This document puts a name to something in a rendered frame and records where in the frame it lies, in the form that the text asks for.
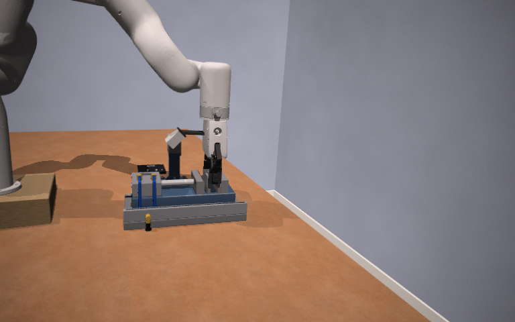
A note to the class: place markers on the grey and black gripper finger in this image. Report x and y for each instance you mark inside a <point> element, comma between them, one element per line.
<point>207,164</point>
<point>215,173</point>

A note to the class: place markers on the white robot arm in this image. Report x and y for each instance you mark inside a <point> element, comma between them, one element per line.
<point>18,41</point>

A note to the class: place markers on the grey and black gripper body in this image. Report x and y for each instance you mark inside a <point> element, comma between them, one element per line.
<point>215,132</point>

